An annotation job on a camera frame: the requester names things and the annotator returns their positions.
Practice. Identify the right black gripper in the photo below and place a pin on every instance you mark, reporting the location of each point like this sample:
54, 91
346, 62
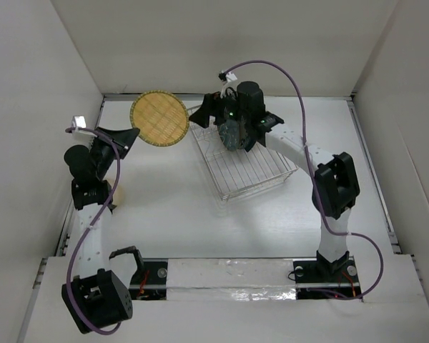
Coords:
211, 106

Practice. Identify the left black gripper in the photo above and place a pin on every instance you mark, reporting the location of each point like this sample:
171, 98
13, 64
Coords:
124, 138

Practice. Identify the dark blue round plate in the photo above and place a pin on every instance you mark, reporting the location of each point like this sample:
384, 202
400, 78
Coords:
230, 135

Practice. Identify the yellow woven round plate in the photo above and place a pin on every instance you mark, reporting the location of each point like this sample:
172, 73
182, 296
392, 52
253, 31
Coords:
162, 118

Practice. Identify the teal square plate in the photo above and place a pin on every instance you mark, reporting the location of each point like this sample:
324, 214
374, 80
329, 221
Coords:
249, 143

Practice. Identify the small cream plate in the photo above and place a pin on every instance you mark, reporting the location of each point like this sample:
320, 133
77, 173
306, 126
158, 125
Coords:
118, 196

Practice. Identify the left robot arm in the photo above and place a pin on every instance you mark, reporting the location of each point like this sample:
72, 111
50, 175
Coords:
96, 290

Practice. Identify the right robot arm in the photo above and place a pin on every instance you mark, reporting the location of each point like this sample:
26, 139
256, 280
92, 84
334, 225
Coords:
335, 186

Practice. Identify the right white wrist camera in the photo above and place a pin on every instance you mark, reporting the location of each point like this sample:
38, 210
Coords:
227, 77

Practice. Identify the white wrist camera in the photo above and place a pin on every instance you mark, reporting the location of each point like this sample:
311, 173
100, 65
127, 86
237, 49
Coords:
227, 77
78, 124

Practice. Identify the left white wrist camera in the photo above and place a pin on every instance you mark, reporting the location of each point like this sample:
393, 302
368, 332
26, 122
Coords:
78, 124

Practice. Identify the wire dish rack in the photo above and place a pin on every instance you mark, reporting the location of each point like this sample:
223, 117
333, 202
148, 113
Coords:
239, 173

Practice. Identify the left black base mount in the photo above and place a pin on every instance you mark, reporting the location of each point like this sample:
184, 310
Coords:
152, 283

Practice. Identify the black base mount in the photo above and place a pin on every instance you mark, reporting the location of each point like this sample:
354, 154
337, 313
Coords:
311, 283
152, 283

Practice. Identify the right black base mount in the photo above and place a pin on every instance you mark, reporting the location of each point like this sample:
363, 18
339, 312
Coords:
311, 283

